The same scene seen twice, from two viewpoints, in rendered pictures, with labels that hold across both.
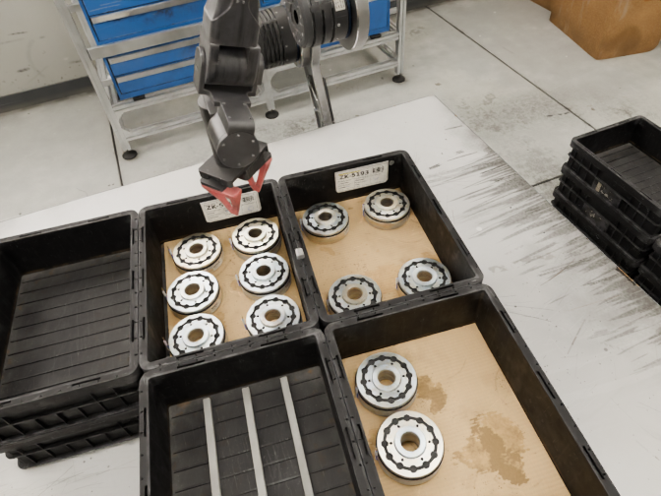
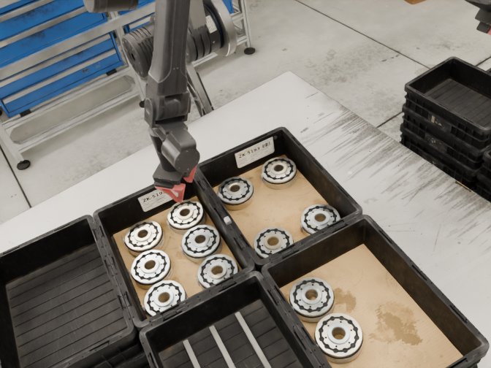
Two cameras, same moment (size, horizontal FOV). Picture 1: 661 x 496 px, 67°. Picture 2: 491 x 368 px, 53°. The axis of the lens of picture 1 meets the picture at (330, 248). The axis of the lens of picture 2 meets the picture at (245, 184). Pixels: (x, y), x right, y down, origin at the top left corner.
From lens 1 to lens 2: 34 cm
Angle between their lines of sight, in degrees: 6
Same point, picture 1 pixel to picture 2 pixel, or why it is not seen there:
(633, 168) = (457, 98)
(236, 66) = (175, 106)
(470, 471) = (383, 344)
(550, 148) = (390, 87)
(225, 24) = (167, 83)
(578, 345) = (440, 244)
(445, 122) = (304, 92)
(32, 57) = not seen: outside the picture
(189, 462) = not seen: outside the picture
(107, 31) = not seen: outside the picture
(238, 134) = (186, 150)
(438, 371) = (345, 282)
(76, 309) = (60, 301)
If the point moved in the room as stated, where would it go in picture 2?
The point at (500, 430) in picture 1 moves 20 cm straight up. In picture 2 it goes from (397, 312) to (405, 263)
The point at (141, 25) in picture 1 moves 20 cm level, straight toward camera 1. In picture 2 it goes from (18, 50) to (29, 65)
